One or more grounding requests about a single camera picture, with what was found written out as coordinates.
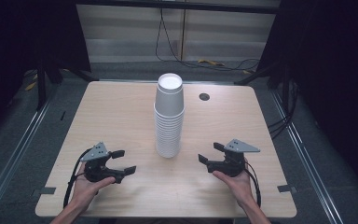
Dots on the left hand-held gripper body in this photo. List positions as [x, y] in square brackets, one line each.
[97, 169]

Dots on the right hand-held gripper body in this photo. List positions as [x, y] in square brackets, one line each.
[231, 166]

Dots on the stack of white paper cups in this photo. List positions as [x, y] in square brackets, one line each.
[169, 124]

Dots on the person's right hand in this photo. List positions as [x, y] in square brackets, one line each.
[242, 186]

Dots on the person's left hand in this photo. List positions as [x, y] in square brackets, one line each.
[85, 191]

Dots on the round dark table grommet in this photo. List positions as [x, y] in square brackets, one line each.
[204, 96]

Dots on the grey tape strip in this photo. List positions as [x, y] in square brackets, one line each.
[286, 188]
[45, 190]

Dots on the small black floor object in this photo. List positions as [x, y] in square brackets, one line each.
[62, 115]

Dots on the black metal stand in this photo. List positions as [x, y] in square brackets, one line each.
[261, 73]
[41, 87]

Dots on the yellow floor tape scrap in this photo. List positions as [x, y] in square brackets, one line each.
[30, 86]
[211, 62]

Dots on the dark curtain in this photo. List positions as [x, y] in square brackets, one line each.
[332, 77]
[28, 34]

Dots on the metal floor rail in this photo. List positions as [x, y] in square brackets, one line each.
[15, 155]
[304, 155]

